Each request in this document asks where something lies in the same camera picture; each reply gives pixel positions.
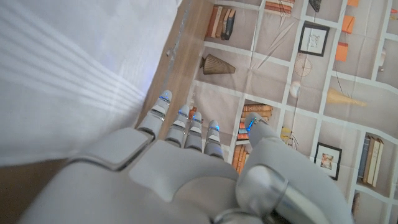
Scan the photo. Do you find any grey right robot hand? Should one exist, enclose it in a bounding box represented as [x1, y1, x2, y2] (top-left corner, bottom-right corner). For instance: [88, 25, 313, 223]
[17, 90, 355, 224]

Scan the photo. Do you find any white cloth napkin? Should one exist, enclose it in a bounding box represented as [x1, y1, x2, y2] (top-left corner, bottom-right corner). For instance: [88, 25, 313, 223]
[0, 0, 183, 167]

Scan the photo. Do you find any printed bookshelf backdrop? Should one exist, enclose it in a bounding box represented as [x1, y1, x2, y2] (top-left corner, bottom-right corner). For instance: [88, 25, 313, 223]
[185, 0, 398, 224]

